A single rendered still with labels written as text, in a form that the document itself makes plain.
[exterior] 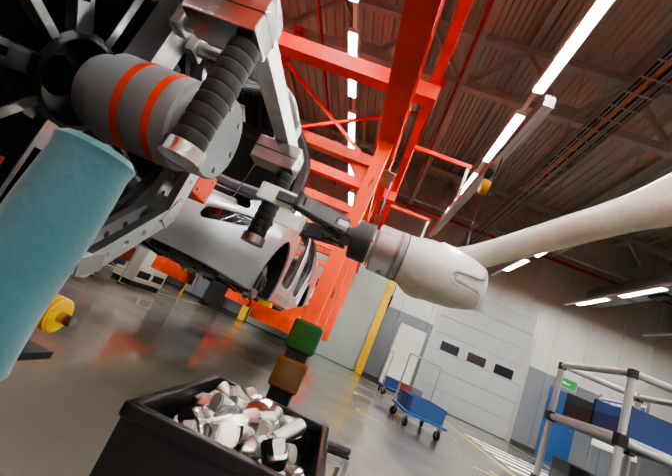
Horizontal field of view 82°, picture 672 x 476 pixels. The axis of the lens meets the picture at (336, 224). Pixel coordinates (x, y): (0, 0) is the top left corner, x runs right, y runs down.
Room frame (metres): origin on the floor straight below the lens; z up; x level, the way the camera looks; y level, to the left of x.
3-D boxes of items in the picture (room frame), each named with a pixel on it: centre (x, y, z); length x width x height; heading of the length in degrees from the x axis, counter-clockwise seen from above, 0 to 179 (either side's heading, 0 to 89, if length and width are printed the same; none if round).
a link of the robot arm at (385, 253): (0.68, -0.10, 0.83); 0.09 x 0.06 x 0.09; 173
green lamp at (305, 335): (0.54, -0.02, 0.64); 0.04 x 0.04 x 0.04; 83
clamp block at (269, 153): (0.71, 0.16, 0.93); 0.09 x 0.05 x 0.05; 83
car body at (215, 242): (5.43, 1.06, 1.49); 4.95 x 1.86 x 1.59; 173
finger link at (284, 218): (0.77, 0.09, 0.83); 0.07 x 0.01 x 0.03; 83
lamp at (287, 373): (0.54, -0.02, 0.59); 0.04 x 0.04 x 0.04; 83
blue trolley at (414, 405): (5.92, -2.20, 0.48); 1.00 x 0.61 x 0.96; 175
